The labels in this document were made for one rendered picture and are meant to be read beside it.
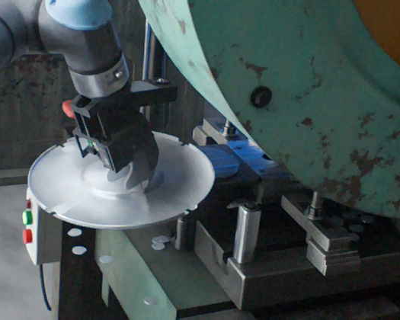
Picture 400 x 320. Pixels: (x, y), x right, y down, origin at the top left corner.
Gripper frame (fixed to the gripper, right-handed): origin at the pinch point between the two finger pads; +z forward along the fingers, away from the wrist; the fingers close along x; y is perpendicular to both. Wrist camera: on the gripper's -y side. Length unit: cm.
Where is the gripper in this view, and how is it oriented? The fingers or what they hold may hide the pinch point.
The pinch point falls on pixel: (145, 177)
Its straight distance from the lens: 137.4
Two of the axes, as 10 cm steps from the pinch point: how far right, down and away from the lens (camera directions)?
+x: 7.6, 3.3, -5.6
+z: 1.8, 7.2, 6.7
